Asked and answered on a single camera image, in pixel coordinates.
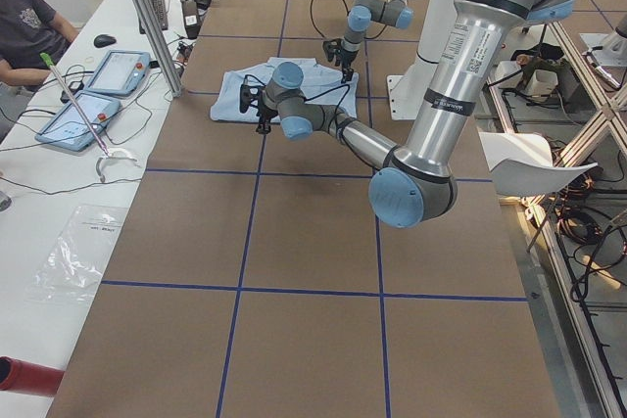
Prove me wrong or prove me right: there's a black computer mouse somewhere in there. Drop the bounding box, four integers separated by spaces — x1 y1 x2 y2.
93 34 117 48

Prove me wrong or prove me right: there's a pink reacher grabber stick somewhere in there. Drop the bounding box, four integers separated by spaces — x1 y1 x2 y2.
40 52 140 183

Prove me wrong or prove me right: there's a tangled cables bundle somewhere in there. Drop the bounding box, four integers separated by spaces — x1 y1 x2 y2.
543 138 627 302

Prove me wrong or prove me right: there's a black keyboard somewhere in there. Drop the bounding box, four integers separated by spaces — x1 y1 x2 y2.
149 0 169 30

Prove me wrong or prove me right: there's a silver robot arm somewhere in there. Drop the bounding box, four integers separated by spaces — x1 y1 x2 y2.
239 0 574 228
323 0 413 83

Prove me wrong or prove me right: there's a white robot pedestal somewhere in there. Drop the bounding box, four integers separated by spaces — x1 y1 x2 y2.
387 0 457 120

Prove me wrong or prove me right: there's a far teach pendant tablet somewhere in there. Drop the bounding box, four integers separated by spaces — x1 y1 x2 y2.
85 50 151 97

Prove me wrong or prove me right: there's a teach pendant tablet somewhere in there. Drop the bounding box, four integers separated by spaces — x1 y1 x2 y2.
85 50 151 97
35 91 121 152

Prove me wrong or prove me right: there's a red cylinder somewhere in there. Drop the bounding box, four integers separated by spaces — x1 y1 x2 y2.
1 356 65 397

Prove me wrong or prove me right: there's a seated person grey shirt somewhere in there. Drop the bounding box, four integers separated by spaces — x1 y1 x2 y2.
1 0 78 91

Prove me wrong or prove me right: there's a near teach pendant tablet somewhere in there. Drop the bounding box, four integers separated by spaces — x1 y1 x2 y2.
35 91 121 152

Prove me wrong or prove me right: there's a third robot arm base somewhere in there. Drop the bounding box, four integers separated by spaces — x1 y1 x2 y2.
579 17 626 68

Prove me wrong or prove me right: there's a white paper sheet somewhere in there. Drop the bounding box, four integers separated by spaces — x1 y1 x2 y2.
479 132 597 197

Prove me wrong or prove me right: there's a clear plastic bag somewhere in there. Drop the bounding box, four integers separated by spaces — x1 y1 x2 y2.
26 205 128 305

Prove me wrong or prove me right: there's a light blue button-up shirt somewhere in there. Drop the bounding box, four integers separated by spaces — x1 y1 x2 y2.
210 57 360 123

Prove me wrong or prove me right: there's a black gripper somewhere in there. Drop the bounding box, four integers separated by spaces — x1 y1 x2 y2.
337 43 360 83
253 87 278 134

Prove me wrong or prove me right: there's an aluminium frame post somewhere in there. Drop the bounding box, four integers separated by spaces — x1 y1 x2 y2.
132 0 182 98

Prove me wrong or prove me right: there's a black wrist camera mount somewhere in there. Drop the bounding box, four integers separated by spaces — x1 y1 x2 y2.
322 38 342 66
239 83 261 114

